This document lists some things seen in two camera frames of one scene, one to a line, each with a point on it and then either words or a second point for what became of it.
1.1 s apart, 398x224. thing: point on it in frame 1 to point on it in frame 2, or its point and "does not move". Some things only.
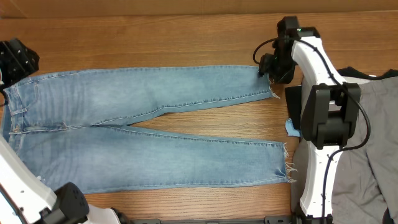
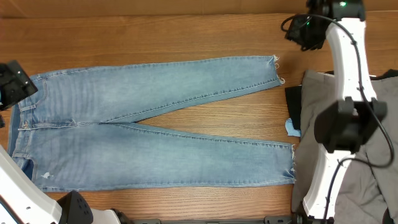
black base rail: [280, 219] does not move
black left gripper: [16, 55] to [18, 84]
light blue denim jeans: [60, 126] does not move
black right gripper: [265, 66] to [293, 33]
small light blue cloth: [291, 131] does not move
